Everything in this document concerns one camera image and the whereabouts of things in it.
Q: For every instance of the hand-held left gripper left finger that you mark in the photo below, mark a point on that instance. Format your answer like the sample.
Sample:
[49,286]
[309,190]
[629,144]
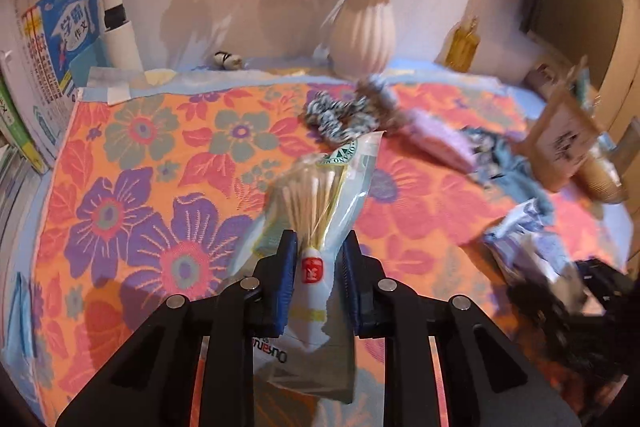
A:
[285,277]

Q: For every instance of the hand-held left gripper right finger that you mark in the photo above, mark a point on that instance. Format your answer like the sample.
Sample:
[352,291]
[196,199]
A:
[350,287]

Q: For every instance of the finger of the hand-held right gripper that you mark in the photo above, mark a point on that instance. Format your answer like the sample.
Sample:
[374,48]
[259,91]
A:
[537,307]

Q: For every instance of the white blue printed packet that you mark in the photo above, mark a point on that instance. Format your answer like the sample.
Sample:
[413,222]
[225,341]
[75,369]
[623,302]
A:
[520,242]

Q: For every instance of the cotton swab bag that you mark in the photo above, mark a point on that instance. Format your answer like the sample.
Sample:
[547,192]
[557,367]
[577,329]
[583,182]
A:
[310,202]

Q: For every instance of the blue cloth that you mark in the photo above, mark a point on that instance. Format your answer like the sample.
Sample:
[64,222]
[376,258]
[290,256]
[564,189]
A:
[520,182]

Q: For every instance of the gold ribbed basket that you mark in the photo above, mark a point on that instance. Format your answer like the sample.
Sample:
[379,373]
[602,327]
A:
[602,182]

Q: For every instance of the floral orange tablecloth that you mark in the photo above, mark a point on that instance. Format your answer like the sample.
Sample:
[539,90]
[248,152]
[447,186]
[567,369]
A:
[150,187]

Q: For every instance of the black white scrunchie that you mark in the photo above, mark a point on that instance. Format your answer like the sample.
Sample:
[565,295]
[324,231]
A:
[325,117]

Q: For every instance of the brown card box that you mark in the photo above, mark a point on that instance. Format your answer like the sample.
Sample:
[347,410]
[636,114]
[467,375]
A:
[560,142]

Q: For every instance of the blue patterned scrunchie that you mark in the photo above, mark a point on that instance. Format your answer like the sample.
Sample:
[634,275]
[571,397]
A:
[482,142]

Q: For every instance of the brown patterned scrunchie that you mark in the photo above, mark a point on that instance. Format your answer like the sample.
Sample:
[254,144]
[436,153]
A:
[387,102]

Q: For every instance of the small black white figurine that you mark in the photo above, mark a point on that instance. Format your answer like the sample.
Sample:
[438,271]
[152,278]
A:
[228,60]

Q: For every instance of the teal silicone brush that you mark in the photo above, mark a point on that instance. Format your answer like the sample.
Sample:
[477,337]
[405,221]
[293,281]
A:
[583,87]

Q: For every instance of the white ribbed vase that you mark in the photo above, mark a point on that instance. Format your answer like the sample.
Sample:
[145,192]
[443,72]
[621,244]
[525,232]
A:
[362,37]

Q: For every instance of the yellow glass bottle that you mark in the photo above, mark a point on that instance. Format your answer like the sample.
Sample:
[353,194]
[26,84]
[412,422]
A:
[464,47]

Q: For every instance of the stack of books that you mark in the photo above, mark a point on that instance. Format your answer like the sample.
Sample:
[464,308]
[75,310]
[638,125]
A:
[15,147]

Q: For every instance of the blue cover workbook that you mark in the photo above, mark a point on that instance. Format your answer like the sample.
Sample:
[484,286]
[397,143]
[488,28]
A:
[65,32]

